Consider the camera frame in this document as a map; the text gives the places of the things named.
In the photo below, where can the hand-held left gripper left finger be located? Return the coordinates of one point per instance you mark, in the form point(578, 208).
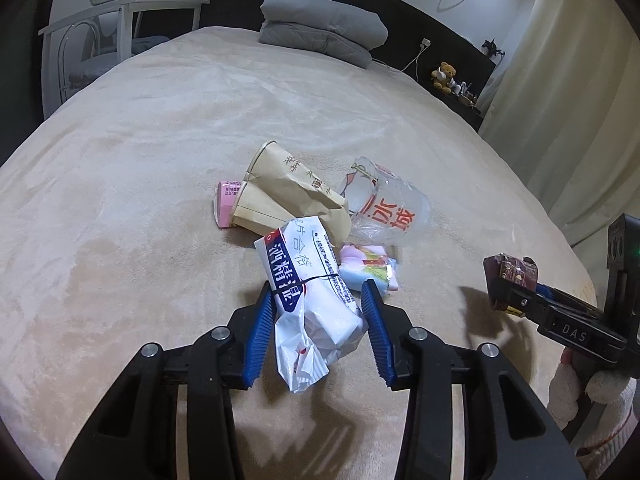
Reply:
point(260, 335)

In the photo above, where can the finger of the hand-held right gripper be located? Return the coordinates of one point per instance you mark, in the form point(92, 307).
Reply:
point(505, 295)
point(550, 292)

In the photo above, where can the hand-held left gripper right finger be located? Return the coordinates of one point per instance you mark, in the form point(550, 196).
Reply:
point(377, 330)

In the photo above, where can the dark brown chocolate wrapper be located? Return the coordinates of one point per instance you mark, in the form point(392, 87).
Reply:
point(512, 267)

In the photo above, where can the white packet with blue print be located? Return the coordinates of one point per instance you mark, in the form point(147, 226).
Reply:
point(310, 300)

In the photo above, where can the light blue foil snack packet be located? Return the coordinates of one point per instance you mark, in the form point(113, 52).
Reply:
point(367, 262)

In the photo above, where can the pink snack box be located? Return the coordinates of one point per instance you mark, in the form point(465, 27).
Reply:
point(226, 202)

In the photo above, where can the person's right hand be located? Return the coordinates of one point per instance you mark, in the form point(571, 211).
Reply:
point(562, 395)

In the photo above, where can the brown paper cup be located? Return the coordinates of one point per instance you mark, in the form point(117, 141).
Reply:
point(260, 210)
point(295, 180)

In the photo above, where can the clear plastic cup red print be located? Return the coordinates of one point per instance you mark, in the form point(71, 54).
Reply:
point(390, 205)

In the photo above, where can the beige plush blanket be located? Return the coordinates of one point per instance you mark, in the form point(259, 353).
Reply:
point(150, 210)

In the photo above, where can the cluster of small bottles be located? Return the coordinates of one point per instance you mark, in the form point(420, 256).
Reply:
point(465, 92)

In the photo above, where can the cream curtain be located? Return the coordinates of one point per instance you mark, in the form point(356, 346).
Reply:
point(550, 85)

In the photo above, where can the brown teddy bear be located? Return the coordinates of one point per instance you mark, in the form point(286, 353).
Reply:
point(445, 77)

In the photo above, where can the black figurine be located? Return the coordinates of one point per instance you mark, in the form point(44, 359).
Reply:
point(492, 49)

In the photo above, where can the grey folded duvet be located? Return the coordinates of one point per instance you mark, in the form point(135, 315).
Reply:
point(320, 25)

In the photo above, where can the white desk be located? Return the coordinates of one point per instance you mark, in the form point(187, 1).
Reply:
point(125, 10)

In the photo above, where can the clear chair with metal frame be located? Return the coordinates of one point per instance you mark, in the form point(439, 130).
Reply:
point(80, 45)

